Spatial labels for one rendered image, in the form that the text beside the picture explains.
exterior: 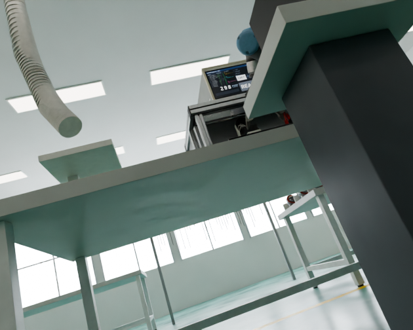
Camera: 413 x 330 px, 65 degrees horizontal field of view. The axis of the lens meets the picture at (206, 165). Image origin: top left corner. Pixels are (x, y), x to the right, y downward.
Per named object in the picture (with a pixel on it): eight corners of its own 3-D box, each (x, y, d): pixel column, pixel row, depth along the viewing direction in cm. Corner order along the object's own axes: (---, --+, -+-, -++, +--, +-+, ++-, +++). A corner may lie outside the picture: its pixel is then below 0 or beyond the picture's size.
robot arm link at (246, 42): (273, 39, 98) (276, 42, 108) (241, 24, 100) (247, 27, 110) (261, 64, 101) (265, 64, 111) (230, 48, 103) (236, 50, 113)
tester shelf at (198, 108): (321, 83, 159) (317, 76, 161) (190, 114, 145) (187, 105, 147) (291, 126, 200) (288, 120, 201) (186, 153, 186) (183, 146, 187)
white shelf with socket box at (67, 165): (131, 220, 155) (111, 138, 170) (51, 243, 147) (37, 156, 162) (138, 232, 187) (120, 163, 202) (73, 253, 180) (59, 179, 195)
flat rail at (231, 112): (322, 93, 156) (319, 88, 157) (200, 122, 143) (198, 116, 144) (320, 95, 157) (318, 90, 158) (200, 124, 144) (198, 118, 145)
